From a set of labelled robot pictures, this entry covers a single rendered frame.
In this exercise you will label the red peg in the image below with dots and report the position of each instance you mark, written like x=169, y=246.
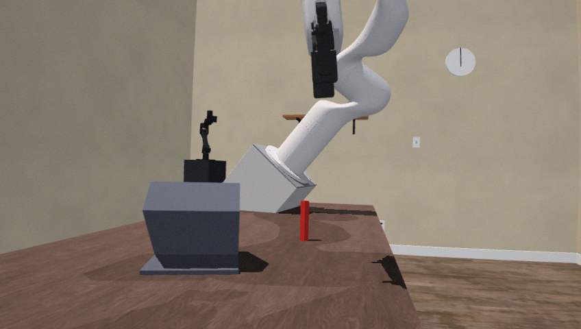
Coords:
x=304, y=220

